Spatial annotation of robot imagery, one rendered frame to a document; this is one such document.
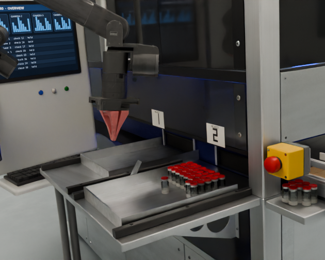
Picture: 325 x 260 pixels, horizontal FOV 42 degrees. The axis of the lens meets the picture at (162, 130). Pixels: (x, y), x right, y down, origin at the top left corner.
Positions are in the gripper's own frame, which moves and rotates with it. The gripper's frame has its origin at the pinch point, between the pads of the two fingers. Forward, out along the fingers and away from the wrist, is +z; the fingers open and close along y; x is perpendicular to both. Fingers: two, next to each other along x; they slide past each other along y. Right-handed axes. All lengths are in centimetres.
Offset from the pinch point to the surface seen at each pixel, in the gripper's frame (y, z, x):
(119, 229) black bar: -1.0, 19.9, -7.0
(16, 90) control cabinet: -3, -5, 88
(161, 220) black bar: 9.9, 19.3, -7.2
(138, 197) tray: 13.0, 19.3, 10.9
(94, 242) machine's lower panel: 49, 85, 130
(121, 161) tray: 24, 17, 46
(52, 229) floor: 43, 101, 198
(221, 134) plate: 35.6, 1.6, 4.5
